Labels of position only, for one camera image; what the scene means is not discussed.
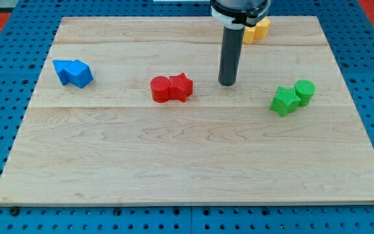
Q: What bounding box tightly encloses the yellow hexagon block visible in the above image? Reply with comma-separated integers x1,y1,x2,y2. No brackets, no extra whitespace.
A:
254,17,271,39

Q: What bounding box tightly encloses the red cylinder block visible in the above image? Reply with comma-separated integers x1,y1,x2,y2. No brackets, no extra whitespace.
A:
150,76,170,103

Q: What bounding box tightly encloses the green cylinder block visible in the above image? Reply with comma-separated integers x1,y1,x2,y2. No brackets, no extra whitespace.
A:
294,79,316,107

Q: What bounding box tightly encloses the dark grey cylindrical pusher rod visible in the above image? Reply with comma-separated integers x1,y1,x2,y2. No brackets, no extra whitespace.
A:
218,27,244,86

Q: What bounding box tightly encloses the blue triangle block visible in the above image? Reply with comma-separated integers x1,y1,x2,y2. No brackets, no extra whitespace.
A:
53,60,72,85

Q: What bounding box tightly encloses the green star block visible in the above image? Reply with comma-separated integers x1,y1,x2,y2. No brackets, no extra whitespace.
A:
270,86,301,117

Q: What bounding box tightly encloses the blue cube block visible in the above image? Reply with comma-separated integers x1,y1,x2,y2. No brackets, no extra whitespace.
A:
64,60,94,88

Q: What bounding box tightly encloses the red star block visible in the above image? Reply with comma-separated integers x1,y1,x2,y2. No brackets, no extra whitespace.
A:
169,73,193,102

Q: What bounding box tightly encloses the wooden board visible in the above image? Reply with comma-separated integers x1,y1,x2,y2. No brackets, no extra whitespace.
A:
0,16,374,207

